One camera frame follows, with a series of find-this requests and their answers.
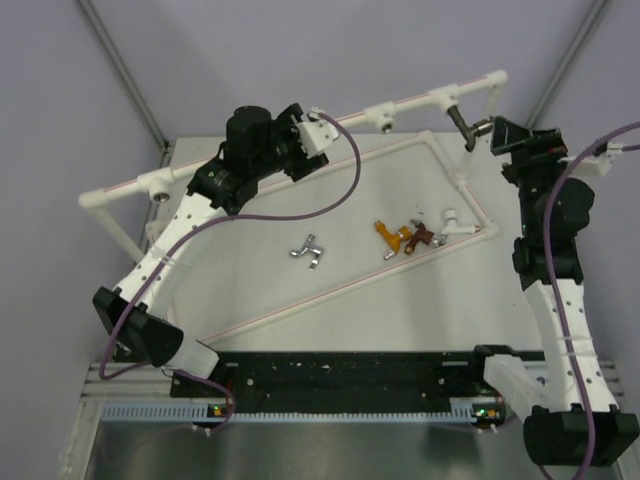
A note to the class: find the chrome silver faucet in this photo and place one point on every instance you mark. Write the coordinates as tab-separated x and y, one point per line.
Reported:
309	248

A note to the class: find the dark grey faucet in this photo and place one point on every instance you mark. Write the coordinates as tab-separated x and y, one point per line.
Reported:
470	133

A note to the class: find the white faucet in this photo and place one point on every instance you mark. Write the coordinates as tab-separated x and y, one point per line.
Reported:
452	228

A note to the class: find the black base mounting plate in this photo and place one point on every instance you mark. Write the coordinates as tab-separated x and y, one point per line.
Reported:
329	383

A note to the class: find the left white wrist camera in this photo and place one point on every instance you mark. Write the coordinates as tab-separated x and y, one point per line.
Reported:
316	134

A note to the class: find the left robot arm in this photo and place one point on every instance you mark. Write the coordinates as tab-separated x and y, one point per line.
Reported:
257	145

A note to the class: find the white work board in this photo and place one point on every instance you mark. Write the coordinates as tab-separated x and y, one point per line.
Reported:
345	290

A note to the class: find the brown red faucet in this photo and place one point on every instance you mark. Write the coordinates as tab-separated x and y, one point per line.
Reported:
423	235

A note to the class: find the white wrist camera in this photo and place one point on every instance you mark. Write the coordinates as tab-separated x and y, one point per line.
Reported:
316	134
600	162

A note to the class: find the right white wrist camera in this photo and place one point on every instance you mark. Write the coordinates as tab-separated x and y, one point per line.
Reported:
600	162

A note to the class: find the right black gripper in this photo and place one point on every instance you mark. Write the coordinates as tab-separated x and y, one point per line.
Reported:
541	149

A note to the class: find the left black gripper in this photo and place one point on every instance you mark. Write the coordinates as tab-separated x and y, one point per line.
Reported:
303	165

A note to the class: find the white PVC pipe frame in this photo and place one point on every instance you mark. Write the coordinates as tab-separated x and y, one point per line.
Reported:
300	200

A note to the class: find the orange gold faucet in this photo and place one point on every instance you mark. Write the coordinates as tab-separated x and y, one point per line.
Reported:
394	240

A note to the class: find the grey slotted cable duct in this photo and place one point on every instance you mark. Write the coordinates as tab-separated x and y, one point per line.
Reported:
455	411

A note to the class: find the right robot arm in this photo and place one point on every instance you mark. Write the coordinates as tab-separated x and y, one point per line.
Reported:
571	418

